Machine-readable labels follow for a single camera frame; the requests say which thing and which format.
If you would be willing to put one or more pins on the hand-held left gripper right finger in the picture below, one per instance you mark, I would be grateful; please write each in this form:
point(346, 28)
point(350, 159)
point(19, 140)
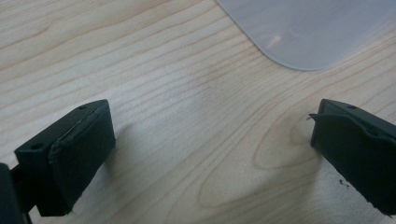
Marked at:
point(355, 149)

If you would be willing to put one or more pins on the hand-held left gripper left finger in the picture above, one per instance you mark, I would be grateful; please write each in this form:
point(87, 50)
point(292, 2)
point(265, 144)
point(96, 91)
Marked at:
point(71, 161)

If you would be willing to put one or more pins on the clear plastic storage box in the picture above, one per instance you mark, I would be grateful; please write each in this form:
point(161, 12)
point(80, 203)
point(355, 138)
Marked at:
point(311, 31)

